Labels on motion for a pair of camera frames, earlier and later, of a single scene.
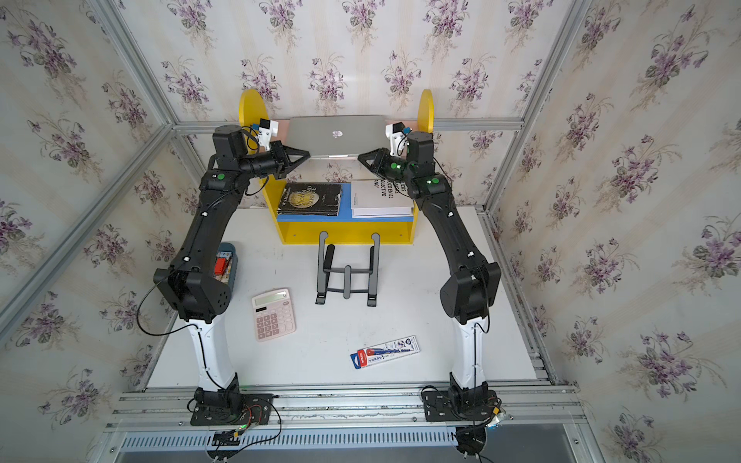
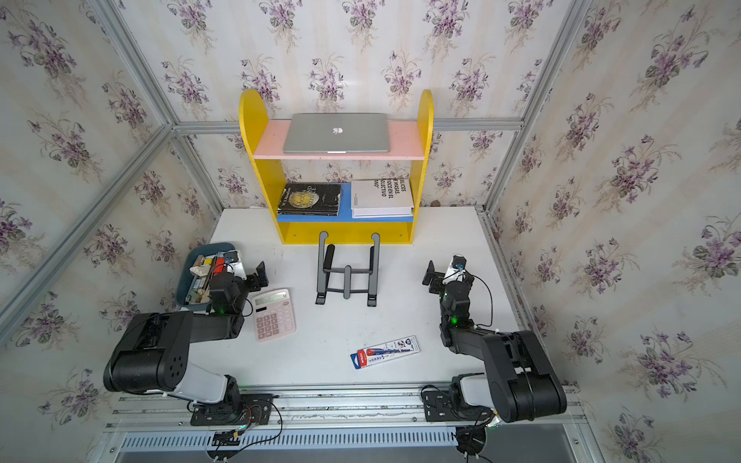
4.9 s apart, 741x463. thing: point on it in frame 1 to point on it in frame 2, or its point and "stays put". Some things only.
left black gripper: (283, 155) to (254, 281)
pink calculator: (273, 314) stays put
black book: (309, 200) stays put
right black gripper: (380, 158) to (437, 281)
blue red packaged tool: (385, 352) stays put
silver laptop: (338, 137) stays put
